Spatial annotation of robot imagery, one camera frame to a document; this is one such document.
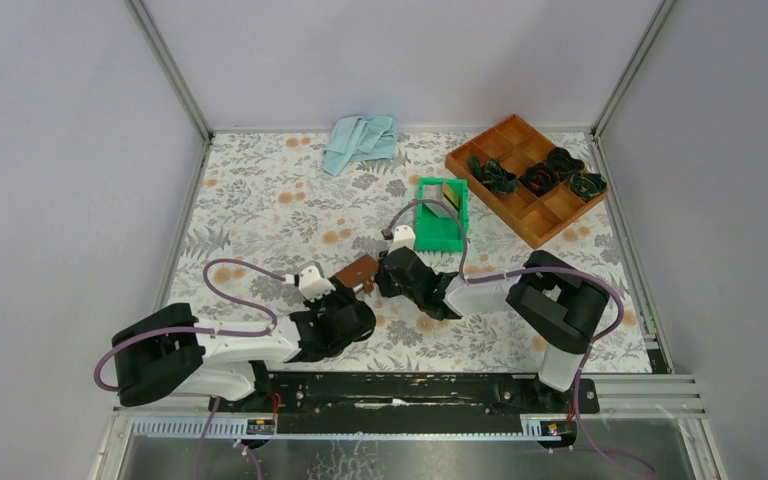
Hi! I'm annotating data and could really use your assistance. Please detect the brown leather card holder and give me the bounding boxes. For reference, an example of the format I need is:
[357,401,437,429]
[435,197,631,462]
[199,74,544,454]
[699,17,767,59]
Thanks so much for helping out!
[334,255,378,294]

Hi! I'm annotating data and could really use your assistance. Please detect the silver credit card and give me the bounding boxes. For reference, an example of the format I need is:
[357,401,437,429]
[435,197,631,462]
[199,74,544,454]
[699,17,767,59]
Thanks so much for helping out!
[424,201,457,218]

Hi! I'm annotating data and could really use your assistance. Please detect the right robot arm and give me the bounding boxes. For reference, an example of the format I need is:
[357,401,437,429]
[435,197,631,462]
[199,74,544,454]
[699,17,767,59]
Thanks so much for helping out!
[375,247,624,412]

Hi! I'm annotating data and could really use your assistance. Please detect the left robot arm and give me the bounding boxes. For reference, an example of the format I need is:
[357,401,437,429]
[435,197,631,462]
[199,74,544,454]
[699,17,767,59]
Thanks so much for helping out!
[94,269,376,411]

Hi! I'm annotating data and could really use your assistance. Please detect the green plastic basket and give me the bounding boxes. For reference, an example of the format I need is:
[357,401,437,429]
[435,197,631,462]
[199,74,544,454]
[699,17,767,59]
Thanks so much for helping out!
[414,177,469,253]

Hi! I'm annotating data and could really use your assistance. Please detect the floral table mat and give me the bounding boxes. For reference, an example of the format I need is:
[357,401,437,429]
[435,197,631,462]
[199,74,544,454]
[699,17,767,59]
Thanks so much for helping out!
[167,133,651,387]

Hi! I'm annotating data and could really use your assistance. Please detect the dark rolled sock left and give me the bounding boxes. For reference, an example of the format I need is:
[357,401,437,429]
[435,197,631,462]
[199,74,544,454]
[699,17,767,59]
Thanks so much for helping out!
[467,155,519,195]

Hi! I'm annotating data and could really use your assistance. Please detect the dark rolled sock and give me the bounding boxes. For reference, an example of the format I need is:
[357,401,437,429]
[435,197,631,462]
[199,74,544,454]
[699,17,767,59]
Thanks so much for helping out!
[566,171,608,202]
[467,155,519,195]
[519,163,559,197]
[545,147,585,182]

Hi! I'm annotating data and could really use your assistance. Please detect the light blue cloth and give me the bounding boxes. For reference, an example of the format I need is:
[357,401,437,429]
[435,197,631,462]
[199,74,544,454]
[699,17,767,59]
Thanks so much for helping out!
[323,115,399,176]

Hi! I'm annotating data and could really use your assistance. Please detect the orange compartment tray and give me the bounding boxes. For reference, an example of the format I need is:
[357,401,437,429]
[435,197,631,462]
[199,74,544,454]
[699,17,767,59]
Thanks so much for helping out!
[445,114,610,248]

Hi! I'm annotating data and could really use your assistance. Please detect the dark rolled sock middle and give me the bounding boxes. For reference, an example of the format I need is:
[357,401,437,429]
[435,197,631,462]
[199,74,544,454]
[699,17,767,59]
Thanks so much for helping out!
[519,163,559,197]

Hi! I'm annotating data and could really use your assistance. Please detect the dark rolled sock top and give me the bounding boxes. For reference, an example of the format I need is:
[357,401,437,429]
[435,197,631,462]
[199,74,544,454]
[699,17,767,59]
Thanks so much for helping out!
[545,147,585,182]

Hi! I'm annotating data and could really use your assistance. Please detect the dark rolled sock right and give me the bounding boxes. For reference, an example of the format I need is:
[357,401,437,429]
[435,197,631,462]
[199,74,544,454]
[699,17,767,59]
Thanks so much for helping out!
[566,171,608,202]

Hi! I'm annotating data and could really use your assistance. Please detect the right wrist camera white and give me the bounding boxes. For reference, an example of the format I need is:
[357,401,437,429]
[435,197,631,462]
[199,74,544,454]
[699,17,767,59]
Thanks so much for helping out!
[382,225,416,254]

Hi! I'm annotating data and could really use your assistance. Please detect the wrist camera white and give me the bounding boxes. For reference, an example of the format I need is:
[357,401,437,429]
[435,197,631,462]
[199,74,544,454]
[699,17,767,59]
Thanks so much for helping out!
[382,225,416,254]
[297,261,335,301]

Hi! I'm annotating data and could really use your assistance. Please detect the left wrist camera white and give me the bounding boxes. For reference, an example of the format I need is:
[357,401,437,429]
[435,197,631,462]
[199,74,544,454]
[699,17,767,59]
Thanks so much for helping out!
[297,261,335,301]

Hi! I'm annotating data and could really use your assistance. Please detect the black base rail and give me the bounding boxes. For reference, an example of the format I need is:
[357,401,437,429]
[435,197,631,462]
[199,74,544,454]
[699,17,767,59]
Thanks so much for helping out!
[208,372,600,435]

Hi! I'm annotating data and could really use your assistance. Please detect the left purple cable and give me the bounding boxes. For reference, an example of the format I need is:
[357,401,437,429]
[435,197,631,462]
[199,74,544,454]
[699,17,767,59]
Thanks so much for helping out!
[93,258,302,393]

